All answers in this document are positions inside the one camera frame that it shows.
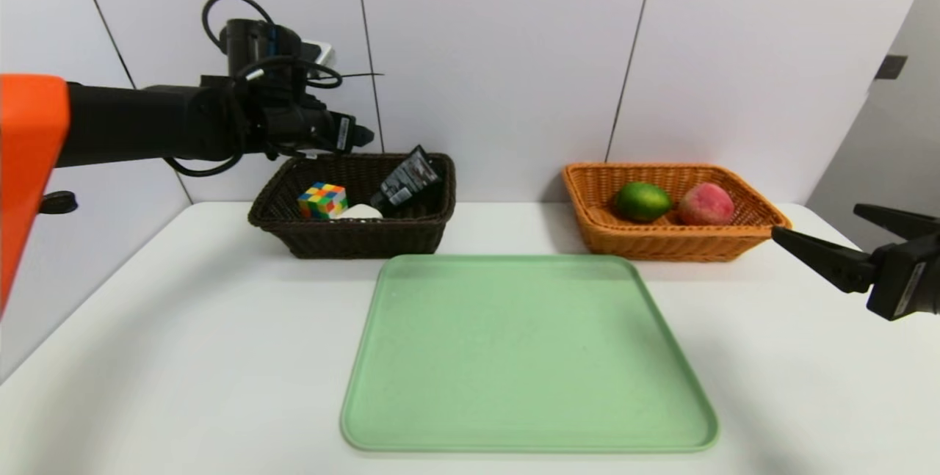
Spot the orange wicker basket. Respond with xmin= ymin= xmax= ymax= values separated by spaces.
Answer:
xmin=563 ymin=163 xmax=792 ymax=264

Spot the colourful puzzle cube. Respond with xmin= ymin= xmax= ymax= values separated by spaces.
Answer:
xmin=297 ymin=181 xmax=350 ymax=222

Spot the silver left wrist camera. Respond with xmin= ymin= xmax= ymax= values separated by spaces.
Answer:
xmin=300 ymin=40 xmax=337 ymax=81

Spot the dark brown wicker basket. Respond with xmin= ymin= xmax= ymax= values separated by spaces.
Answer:
xmin=247 ymin=153 xmax=458 ymax=261

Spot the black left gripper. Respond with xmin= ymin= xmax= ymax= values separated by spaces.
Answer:
xmin=289 ymin=102 xmax=375 ymax=154

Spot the black cosmetic tube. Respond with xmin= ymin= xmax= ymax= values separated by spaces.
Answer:
xmin=369 ymin=145 xmax=444 ymax=211

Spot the pink peach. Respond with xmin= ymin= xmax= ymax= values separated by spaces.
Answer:
xmin=678 ymin=181 xmax=736 ymax=226

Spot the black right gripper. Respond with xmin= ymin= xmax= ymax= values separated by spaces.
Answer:
xmin=771 ymin=203 xmax=940 ymax=322

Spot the light green plastic tray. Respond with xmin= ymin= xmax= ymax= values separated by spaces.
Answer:
xmin=340 ymin=254 xmax=719 ymax=453

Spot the green mango fruit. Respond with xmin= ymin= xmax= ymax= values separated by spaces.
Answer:
xmin=613 ymin=181 xmax=673 ymax=223

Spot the black wall fixture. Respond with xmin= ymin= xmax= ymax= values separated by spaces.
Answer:
xmin=874 ymin=54 xmax=908 ymax=81

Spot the black left camera cable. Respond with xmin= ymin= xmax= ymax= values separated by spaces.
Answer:
xmin=201 ymin=0 xmax=278 ymax=56

